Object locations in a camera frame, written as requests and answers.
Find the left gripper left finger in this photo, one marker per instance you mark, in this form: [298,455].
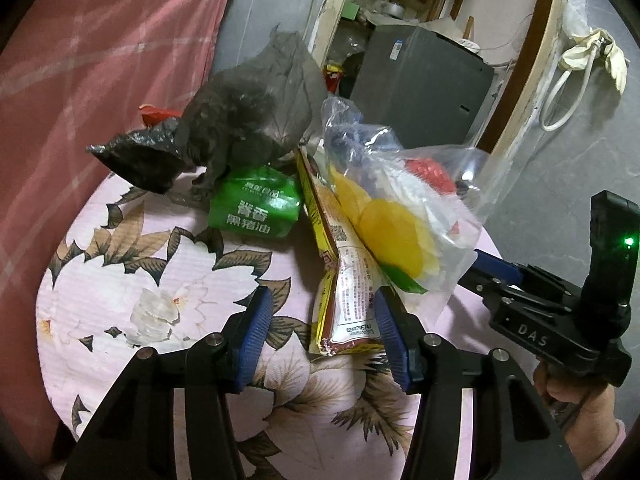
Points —
[226,361]

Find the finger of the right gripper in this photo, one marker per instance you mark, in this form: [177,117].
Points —
[488,272]

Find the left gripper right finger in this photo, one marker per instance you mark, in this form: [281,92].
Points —
[410,351]

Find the yellow snack wrapper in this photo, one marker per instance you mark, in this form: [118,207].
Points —
[343,319]

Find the green lard packet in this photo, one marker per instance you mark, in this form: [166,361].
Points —
[256,201]

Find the black plastic bag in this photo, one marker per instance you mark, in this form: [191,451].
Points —
[249,116]

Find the red potato snack wrapper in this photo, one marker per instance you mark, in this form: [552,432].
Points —
[152,116]

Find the right hand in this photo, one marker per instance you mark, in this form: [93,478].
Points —
[594,429]

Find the grey washing machine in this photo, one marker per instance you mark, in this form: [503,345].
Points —
[426,87]

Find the white rubber gloves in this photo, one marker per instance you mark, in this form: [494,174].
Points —
[599,44]

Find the green box on shelf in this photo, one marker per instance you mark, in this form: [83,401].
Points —
[350,11]

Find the red plaid cloth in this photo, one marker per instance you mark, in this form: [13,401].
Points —
[74,73]

